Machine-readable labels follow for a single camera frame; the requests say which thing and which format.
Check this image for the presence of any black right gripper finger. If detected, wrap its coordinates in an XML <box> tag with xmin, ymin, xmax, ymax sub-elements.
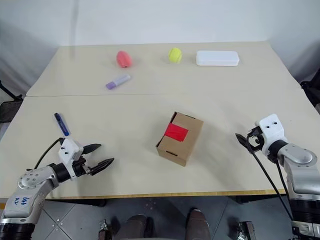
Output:
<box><xmin>235</xmin><ymin>133</ymin><xmax>251</xmax><ymax>151</ymax></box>

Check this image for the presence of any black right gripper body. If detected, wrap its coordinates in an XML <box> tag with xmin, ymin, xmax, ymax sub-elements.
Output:
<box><xmin>246</xmin><ymin>126</ymin><xmax>265</xmax><ymax>153</ymax></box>

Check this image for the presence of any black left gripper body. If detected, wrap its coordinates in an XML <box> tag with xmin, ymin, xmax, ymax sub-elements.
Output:
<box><xmin>72</xmin><ymin>155</ymin><xmax>93</xmax><ymax>178</ymax></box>

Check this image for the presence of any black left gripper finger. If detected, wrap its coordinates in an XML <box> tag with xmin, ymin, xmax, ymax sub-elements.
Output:
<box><xmin>90</xmin><ymin>157</ymin><xmax>115</xmax><ymax>176</ymax></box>
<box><xmin>83</xmin><ymin>143</ymin><xmax>102</xmax><ymax>156</ymax></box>

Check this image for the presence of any brown cardboard box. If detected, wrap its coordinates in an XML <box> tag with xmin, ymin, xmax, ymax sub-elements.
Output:
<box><xmin>155</xmin><ymin>111</ymin><xmax>205</xmax><ymax>168</ymax></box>

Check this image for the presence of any red tape strip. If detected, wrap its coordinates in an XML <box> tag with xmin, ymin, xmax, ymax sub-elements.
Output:
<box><xmin>163</xmin><ymin>122</ymin><xmax>189</xmax><ymax>143</ymax></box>

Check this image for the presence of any purple highlighter marker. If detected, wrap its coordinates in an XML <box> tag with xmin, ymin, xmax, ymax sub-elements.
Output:
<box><xmin>105</xmin><ymin>73</ymin><xmax>132</xmax><ymax>90</ymax></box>

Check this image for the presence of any dark brown rounded shape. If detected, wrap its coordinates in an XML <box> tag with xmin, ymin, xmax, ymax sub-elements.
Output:
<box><xmin>124</xmin><ymin>214</ymin><xmax>149</xmax><ymax>240</ymax></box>
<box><xmin>187</xmin><ymin>208</ymin><xmax>211</xmax><ymax>240</ymax></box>

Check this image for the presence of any black chair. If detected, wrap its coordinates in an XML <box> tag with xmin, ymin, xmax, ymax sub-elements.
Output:
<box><xmin>299</xmin><ymin>74</ymin><xmax>320</xmax><ymax>114</ymax></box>

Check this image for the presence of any white plastic lidded case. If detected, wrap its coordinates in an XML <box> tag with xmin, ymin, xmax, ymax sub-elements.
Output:
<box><xmin>195</xmin><ymin>50</ymin><xmax>240</xmax><ymax>67</ymax></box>

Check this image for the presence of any pink foam peach toy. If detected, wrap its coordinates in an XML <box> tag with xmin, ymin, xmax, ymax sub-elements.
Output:
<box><xmin>116</xmin><ymin>50</ymin><xmax>134</xmax><ymax>69</ymax></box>

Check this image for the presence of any yellow tennis ball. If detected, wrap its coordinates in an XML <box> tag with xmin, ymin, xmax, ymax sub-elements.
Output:
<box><xmin>167</xmin><ymin>47</ymin><xmax>183</xmax><ymax>63</ymax></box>

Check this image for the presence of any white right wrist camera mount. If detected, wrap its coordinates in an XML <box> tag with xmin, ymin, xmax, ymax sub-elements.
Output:
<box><xmin>254</xmin><ymin>113</ymin><xmax>287</xmax><ymax>155</ymax></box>

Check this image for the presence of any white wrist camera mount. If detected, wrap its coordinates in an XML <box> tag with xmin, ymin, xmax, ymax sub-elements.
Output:
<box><xmin>58</xmin><ymin>138</ymin><xmax>85</xmax><ymax>181</ymax></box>
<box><xmin>254</xmin><ymin>113</ymin><xmax>287</xmax><ymax>155</ymax></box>

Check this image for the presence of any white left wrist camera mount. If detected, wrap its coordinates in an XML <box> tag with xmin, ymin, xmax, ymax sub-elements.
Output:
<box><xmin>58</xmin><ymin>138</ymin><xmax>85</xmax><ymax>181</ymax></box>

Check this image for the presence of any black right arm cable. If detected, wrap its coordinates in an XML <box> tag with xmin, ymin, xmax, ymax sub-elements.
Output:
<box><xmin>246</xmin><ymin>132</ymin><xmax>296</xmax><ymax>222</ymax></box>

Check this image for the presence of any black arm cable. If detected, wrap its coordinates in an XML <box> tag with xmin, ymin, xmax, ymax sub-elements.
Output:
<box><xmin>246</xmin><ymin>132</ymin><xmax>296</xmax><ymax>222</ymax></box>
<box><xmin>33</xmin><ymin>137</ymin><xmax>65</xmax><ymax>170</ymax></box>

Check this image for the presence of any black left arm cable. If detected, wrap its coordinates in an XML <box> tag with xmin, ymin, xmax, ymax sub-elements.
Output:
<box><xmin>33</xmin><ymin>137</ymin><xmax>65</xmax><ymax>170</ymax></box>

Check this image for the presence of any metal caster bracket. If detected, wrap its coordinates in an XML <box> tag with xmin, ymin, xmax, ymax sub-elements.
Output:
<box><xmin>236</xmin><ymin>220</ymin><xmax>256</xmax><ymax>240</ymax></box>
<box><xmin>98</xmin><ymin>218</ymin><xmax>114</xmax><ymax>240</ymax></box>

